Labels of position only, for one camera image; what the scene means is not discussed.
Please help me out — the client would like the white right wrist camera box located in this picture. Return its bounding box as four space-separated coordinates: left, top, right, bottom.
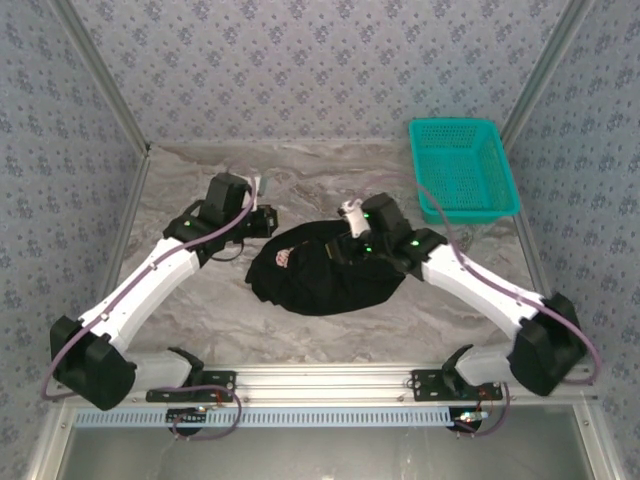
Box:
338 198 374 240

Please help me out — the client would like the grey slotted cable duct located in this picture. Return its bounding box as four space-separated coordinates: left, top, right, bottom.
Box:
74 405 454 429

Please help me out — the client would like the aluminium frame post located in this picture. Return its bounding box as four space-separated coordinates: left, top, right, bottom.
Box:
501 0 599 139
49 0 153 156

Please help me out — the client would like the black printed t-shirt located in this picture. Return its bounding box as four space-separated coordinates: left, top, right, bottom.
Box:
244 219 409 317

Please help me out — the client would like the purple cable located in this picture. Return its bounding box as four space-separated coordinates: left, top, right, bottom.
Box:
40 172 244 442
369 173 601 439

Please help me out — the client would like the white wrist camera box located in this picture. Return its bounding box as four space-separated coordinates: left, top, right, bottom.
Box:
338 198 374 240
248 173 274 211

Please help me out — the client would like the aluminium table end rail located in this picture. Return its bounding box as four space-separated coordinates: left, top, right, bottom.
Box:
149 140 412 149

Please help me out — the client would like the aluminium mounting rail beam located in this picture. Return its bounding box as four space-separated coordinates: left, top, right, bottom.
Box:
53 363 599 405

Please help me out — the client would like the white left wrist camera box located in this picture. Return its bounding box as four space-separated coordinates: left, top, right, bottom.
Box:
248 173 274 211

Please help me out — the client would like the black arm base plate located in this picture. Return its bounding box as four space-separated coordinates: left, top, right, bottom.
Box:
145 369 237 404
410 368 504 403

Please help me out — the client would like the aluminium frame leg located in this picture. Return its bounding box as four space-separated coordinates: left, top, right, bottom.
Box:
572 403 621 480
24 403 76 480

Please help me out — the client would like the aluminium table side rail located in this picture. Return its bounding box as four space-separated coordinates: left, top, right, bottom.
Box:
499 132 574 365
74 147 154 369

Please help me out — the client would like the grey metal lower panel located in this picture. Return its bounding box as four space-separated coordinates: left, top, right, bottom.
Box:
59 427 601 480

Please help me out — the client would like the black controller board with LED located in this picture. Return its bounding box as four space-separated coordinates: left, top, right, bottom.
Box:
451 407 489 432
166 407 208 427

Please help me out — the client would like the teal plastic mesh basket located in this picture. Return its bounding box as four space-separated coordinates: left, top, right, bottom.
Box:
408 118 521 226

